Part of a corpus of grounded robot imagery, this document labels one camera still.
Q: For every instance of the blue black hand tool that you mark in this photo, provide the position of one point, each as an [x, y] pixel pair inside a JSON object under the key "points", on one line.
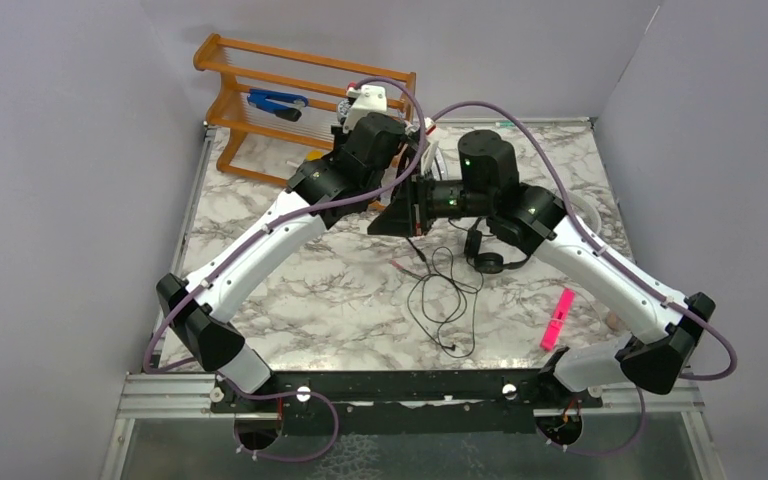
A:
{"points": [[285, 106]]}

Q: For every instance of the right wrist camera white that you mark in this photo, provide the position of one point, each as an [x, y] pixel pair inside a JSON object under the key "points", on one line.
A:
{"points": [[426, 128]]}

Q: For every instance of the small black on-ear headphones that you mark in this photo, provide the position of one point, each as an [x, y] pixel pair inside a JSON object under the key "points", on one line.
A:
{"points": [[486, 262]]}

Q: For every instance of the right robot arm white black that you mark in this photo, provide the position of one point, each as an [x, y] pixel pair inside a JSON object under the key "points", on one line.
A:
{"points": [[664, 324]]}

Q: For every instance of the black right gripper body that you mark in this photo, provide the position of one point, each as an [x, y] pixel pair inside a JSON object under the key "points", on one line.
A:
{"points": [[449, 199]]}

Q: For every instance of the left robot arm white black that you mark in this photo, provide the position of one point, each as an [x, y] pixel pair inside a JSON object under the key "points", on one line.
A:
{"points": [[199, 307]]}

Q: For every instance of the white over-ear headphones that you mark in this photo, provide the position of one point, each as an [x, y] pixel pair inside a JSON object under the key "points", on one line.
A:
{"points": [[585, 211]]}

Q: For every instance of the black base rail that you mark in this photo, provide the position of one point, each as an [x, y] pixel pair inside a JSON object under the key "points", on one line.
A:
{"points": [[318, 403]]}

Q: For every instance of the yellow grey small object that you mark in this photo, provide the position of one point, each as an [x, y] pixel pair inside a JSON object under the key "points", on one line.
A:
{"points": [[314, 155]]}

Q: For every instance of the white black gaming headset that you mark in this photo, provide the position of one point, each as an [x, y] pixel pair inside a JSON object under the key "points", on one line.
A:
{"points": [[432, 162]]}

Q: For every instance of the wooden orange shelf rack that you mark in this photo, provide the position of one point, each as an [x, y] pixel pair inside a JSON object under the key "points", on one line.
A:
{"points": [[242, 65]]}

